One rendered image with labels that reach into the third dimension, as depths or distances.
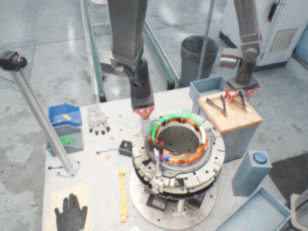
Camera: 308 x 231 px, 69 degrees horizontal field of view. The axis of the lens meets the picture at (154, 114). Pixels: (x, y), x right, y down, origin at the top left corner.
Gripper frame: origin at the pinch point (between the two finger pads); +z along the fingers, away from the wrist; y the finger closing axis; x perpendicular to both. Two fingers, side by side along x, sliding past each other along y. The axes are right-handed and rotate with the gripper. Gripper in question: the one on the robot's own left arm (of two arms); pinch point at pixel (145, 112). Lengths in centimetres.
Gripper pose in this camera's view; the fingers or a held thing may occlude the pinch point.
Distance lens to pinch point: 72.4
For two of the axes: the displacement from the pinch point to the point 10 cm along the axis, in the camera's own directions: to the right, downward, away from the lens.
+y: 1.2, 7.5, -6.5
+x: 9.9, -1.4, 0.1
